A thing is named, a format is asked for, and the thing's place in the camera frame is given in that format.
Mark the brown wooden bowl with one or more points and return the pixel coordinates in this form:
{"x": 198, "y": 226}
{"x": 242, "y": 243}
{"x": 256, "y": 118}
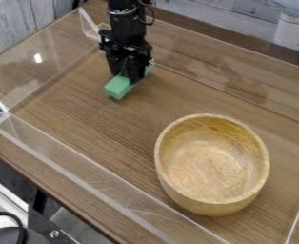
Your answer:
{"x": 212, "y": 163}

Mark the grey metal clamp plate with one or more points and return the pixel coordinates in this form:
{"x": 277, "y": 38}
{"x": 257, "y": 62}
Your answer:
{"x": 42, "y": 226}

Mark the clear acrylic enclosure wall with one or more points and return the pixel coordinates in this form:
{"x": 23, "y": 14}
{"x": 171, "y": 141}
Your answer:
{"x": 83, "y": 147}

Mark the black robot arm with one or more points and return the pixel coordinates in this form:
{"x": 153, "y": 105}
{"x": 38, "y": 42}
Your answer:
{"x": 131, "y": 3}

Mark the clear acrylic corner bracket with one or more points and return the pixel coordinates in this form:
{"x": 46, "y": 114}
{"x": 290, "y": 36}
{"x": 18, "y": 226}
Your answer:
{"x": 90, "y": 28}

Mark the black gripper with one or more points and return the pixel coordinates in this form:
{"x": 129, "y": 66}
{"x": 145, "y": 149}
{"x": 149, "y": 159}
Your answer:
{"x": 123, "y": 43}

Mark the green rectangular block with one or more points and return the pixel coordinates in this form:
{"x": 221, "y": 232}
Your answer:
{"x": 121, "y": 84}

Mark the white cylindrical container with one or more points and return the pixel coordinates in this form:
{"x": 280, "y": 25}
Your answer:
{"x": 286, "y": 31}

